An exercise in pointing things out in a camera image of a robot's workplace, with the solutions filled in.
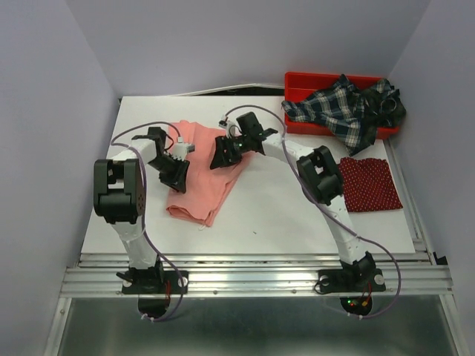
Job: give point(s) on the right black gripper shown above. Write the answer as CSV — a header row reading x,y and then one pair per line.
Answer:
x,y
221,158

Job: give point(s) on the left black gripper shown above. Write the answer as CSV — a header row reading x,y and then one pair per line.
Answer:
x,y
178,179

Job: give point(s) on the pink pleated skirt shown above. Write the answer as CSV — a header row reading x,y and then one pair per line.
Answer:
x,y
206,189

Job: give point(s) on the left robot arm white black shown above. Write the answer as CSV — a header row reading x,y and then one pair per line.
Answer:
x,y
120,188

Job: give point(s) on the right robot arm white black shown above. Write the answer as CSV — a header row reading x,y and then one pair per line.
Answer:
x,y
316,172

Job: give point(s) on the red plastic bin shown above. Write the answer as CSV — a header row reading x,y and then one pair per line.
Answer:
x,y
299,86

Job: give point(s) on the plaid navy skirt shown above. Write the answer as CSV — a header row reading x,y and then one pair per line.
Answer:
x,y
353,115

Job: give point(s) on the red polka dot skirt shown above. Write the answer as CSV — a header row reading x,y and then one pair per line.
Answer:
x,y
368,185

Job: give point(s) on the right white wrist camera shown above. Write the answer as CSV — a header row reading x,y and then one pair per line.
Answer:
x,y
231,128

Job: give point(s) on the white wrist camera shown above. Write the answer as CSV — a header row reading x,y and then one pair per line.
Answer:
x,y
180,150
231,128

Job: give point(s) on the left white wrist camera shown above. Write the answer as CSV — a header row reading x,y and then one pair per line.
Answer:
x,y
180,150

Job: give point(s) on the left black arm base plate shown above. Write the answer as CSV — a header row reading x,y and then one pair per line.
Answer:
x,y
159,292

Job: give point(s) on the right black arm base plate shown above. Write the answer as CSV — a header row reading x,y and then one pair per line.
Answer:
x,y
356,291

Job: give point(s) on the aluminium frame rail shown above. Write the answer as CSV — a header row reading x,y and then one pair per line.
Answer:
x,y
251,279

